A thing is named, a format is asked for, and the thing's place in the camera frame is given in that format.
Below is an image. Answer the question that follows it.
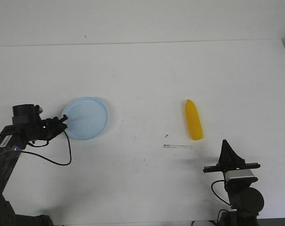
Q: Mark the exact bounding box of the yellow toy corn cob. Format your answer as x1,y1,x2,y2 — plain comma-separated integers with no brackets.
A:
184,99,204,141

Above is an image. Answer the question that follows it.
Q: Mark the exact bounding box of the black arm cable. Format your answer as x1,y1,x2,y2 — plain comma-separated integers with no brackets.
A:
211,179,230,206
20,130,72,166

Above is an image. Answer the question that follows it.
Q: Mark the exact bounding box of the light blue round plate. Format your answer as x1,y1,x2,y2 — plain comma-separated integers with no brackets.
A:
62,97,108,140

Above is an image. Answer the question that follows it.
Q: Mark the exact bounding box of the horizontal tape strip on table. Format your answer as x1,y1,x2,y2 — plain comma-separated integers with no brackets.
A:
163,144,192,149

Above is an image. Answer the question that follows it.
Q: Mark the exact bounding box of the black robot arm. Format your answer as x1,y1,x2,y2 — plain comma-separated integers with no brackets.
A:
203,139,264,226
0,104,68,226

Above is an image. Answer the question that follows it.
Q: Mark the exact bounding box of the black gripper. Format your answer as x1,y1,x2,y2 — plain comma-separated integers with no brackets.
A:
203,139,261,173
27,114,68,142

